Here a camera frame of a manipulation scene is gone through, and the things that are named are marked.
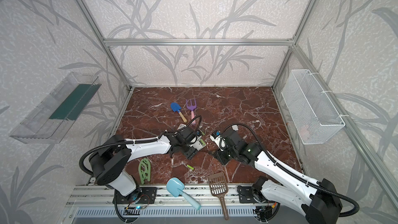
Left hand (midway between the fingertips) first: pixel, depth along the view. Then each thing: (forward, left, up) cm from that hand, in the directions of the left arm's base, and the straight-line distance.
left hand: (193, 144), depth 89 cm
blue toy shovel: (+28, +16, -2) cm, 33 cm away
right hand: (-6, -12, +10) cm, 17 cm away
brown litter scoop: (-22, -14, -1) cm, 26 cm away
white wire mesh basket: (-2, -51, +35) cm, 62 cm away
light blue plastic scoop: (-22, +8, -2) cm, 23 cm away
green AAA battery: (-12, +1, -1) cm, 12 cm away
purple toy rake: (+28, +3, -2) cm, 28 cm away
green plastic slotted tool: (-14, +25, -1) cm, 29 cm away
